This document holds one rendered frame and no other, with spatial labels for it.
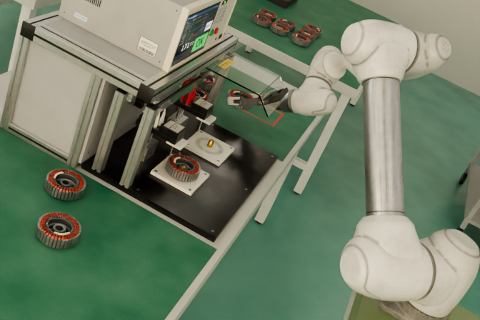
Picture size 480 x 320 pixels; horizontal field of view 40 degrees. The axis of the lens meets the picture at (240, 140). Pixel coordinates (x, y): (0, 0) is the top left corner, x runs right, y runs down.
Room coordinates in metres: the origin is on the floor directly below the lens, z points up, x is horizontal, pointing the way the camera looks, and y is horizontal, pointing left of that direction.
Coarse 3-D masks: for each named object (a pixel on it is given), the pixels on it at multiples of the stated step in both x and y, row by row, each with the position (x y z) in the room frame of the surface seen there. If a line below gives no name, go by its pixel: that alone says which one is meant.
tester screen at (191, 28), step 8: (216, 8) 1.99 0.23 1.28; (192, 16) 1.79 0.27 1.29; (200, 16) 1.86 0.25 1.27; (208, 16) 1.93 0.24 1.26; (192, 24) 1.82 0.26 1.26; (200, 24) 1.89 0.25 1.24; (184, 32) 1.77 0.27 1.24; (192, 32) 1.84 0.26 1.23; (184, 40) 1.80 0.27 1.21; (192, 40) 1.87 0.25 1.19; (200, 48) 1.97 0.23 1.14; (184, 56) 1.85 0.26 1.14
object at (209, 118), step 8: (176, 104) 2.03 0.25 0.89; (184, 104) 2.04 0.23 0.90; (192, 104) 2.03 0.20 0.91; (200, 104) 2.04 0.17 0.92; (208, 104) 2.06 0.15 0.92; (192, 112) 2.02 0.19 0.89; (200, 112) 2.02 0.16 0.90; (208, 112) 2.03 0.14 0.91; (200, 120) 2.02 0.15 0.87; (208, 120) 2.03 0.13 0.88
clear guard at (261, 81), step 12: (216, 60) 2.12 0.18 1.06; (240, 60) 2.21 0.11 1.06; (216, 72) 2.02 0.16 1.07; (228, 72) 2.06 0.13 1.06; (240, 72) 2.10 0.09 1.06; (252, 72) 2.14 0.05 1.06; (264, 72) 2.19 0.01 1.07; (240, 84) 2.00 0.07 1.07; (252, 84) 2.04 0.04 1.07; (264, 84) 2.08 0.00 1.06; (276, 84) 2.16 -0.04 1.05; (264, 96) 2.02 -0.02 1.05; (264, 108) 1.98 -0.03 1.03
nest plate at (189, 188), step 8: (160, 168) 1.78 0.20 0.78; (160, 176) 1.74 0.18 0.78; (168, 176) 1.75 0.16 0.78; (200, 176) 1.83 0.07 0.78; (208, 176) 1.85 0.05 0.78; (176, 184) 1.73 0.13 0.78; (184, 184) 1.75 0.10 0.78; (192, 184) 1.76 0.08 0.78; (200, 184) 1.79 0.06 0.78; (184, 192) 1.72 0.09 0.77; (192, 192) 1.72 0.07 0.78
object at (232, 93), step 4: (228, 92) 2.35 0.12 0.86; (232, 92) 2.36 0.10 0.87; (236, 92) 2.39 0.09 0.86; (240, 92) 2.40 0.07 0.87; (244, 92) 2.41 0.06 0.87; (228, 96) 2.34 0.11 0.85; (232, 96) 2.33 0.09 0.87; (236, 96) 2.39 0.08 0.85; (244, 96) 2.40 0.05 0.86; (248, 96) 2.39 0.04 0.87; (240, 108) 2.32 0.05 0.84; (244, 108) 2.32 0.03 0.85; (248, 108) 2.33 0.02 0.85
